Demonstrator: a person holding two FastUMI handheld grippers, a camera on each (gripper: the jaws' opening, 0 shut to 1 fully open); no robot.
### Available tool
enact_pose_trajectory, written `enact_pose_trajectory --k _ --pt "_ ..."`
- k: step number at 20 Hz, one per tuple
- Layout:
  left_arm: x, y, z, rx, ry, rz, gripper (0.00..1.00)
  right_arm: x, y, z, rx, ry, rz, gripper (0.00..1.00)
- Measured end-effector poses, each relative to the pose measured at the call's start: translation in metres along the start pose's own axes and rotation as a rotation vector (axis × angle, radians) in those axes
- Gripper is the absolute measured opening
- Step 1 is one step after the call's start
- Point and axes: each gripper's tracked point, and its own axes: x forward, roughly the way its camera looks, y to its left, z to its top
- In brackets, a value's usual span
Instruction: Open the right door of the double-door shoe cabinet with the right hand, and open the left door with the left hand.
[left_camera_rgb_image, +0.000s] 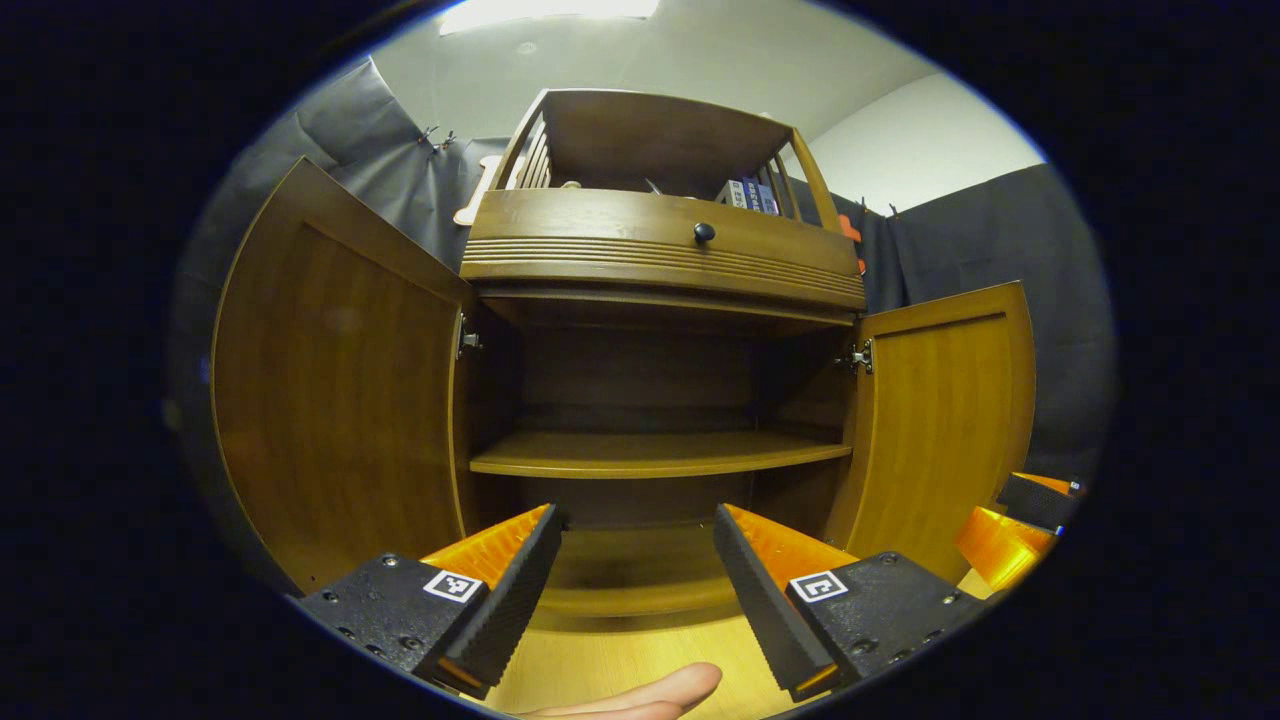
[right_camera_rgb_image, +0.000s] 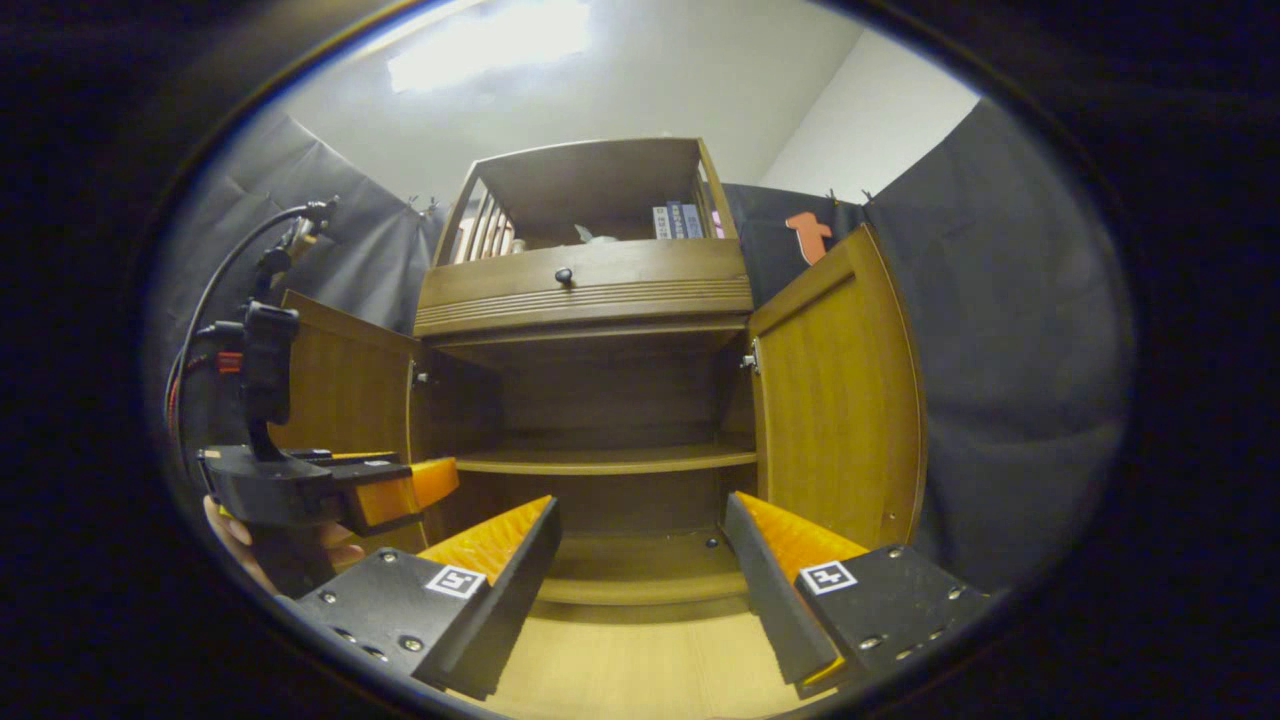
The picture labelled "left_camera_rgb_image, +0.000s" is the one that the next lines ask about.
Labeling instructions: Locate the wooden cabinet door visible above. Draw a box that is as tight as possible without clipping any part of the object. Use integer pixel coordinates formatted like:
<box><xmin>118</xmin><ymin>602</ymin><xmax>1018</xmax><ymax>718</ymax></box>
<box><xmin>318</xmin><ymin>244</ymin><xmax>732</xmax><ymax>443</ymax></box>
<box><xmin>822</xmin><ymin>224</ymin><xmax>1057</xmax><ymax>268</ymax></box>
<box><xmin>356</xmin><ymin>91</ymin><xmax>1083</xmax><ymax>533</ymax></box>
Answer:
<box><xmin>210</xmin><ymin>157</ymin><xmax>479</xmax><ymax>596</ymax></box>
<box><xmin>822</xmin><ymin>281</ymin><xmax>1037</xmax><ymax>586</ymax></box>

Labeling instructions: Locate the wooden inner shelf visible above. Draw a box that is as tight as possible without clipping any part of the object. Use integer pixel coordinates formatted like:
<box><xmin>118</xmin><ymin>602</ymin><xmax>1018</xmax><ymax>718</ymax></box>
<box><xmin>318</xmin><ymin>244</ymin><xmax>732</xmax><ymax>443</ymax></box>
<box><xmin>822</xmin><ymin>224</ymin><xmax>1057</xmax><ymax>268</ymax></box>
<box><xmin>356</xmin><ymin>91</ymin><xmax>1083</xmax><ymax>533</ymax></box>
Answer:
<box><xmin>468</xmin><ymin>430</ymin><xmax>854</xmax><ymax>479</ymax></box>

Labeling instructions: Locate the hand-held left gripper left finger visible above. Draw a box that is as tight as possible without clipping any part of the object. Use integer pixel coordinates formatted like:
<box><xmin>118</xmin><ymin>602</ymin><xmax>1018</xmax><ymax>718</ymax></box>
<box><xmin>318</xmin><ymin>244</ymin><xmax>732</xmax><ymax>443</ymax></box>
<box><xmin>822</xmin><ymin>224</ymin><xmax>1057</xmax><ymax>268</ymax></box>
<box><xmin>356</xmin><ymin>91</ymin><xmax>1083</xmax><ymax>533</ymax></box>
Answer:
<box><xmin>288</xmin><ymin>502</ymin><xmax>566</xmax><ymax>701</ymax></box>

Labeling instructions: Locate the wooden drawer with black knob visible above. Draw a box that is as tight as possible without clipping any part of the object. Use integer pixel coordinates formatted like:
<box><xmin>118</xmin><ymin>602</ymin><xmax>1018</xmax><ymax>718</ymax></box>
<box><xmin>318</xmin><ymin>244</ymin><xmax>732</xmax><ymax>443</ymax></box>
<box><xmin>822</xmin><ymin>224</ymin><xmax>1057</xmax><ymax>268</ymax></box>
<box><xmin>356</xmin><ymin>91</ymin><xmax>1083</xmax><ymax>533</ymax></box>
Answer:
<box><xmin>460</xmin><ymin>188</ymin><xmax>868</xmax><ymax>311</ymax></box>

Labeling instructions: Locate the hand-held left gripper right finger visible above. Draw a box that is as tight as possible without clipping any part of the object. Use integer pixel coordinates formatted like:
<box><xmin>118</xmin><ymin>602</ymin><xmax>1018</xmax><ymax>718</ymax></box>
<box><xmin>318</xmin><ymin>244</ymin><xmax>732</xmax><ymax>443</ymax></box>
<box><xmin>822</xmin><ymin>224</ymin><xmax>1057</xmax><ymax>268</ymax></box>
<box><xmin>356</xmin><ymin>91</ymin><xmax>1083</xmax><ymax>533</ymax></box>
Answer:
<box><xmin>711</xmin><ymin>502</ymin><xmax>989</xmax><ymax>704</ymax></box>

